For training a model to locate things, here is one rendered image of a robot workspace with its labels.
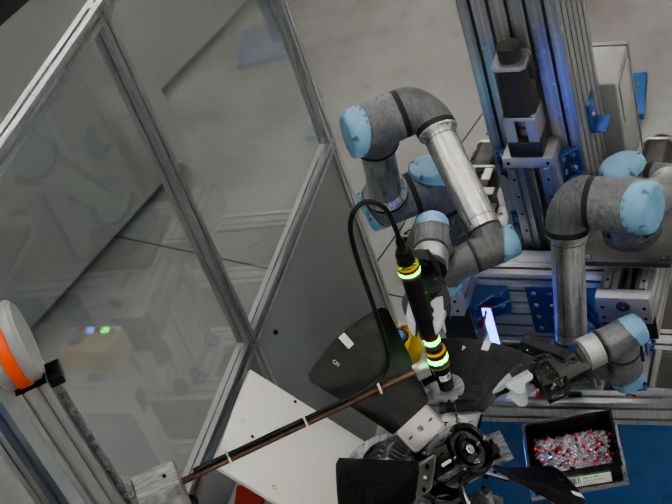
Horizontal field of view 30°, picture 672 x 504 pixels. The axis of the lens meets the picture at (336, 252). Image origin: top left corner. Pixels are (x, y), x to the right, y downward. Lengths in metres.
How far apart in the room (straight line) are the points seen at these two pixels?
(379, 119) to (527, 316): 0.87
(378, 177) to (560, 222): 0.54
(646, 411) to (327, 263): 1.22
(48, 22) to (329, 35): 1.80
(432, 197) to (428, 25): 3.13
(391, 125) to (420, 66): 3.17
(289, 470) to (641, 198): 0.94
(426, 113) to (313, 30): 3.75
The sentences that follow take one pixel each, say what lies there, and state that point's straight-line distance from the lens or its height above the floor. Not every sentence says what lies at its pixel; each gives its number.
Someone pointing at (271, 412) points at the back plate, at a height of 1.30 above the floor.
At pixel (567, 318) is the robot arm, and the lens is 2.87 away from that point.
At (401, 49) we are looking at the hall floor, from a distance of 6.22.
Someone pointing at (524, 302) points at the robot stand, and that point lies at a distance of 3.47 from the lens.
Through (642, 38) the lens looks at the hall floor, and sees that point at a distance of 5.89.
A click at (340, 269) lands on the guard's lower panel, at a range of 4.01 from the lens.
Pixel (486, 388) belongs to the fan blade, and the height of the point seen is 1.19.
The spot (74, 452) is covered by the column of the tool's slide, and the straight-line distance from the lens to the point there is 2.41.
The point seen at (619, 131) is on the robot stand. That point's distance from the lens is 3.58.
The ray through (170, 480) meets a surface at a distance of 2.55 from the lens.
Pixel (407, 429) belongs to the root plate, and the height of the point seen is 1.26.
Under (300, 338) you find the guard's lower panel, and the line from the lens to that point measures 3.70.
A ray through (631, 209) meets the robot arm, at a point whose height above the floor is 1.48.
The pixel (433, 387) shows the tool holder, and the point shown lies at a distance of 2.62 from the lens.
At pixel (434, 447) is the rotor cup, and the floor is 1.24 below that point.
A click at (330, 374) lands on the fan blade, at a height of 1.40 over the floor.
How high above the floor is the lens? 3.23
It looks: 39 degrees down
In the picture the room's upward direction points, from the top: 20 degrees counter-clockwise
